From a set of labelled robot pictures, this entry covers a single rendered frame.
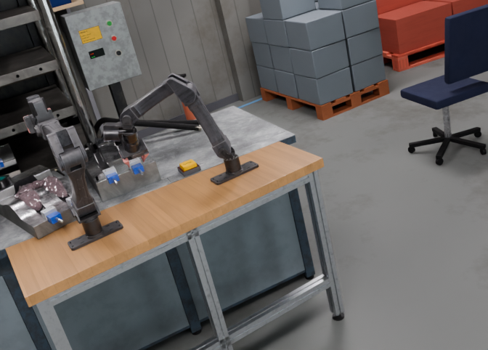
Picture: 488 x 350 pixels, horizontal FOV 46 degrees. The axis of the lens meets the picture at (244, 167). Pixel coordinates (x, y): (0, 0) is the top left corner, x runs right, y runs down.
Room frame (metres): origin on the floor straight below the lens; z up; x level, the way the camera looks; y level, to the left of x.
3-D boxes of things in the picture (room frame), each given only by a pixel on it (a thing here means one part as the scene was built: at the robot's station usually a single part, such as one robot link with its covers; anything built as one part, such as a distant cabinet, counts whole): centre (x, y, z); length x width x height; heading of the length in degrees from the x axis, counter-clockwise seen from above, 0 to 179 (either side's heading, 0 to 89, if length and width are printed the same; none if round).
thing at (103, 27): (3.19, 0.59, 0.74); 0.30 x 0.22 x 1.47; 109
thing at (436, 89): (3.51, -1.40, 0.46); 0.54 x 0.52 x 0.93; 34
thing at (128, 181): (2.46, 0.56, 0.87); 0.50 x 0.26 x 0.14; 19
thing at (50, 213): (2.01, 0.75, 0.86); 0.13 x 0.05 x 0.05; 37
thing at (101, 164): (2.44, 0.56, 0.92); 0.35 x 0.16 x 0.09; 19
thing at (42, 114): (2.05, 0.67, 1.24); 0.12 x 0.09 x 0.12; 25
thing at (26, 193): (2.26, 0.86, 0.90); 0.26 x 0.18 x 0.08; 37
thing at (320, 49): (5.29, -0.89, 0.54); 1.10 x 0.73 x 1.09; 22
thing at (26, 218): (2.26, 0.87, 0.86); 0.50 x 0.26 x 0.11; 37
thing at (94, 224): (1.89, 0.59, 0.84); 0.20 x 0.07 x 0.08; 115
